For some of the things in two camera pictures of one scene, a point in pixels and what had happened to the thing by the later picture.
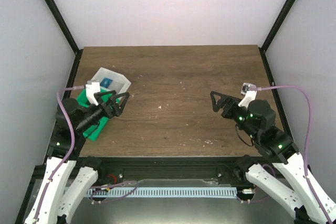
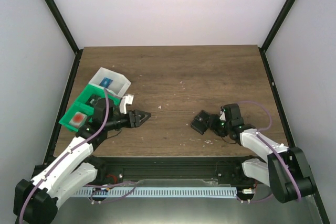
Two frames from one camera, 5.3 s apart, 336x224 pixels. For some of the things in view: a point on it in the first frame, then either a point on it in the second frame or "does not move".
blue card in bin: x=106 y=82 does not move
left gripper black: x=117 y=110 -> x=136 y=123
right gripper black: x=224 y=99 -> x=212 y=119
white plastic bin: x=112 y=81 does not move
